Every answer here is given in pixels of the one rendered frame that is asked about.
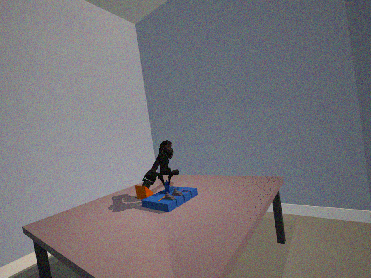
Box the blue flat deck plate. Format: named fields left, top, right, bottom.
left=141, top=186, right=198, bottom=212

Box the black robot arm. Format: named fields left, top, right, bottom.
left=142, top=140, right=173, bottom=189

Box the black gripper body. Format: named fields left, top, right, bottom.
left=151, top=165, right=179, bottom=178

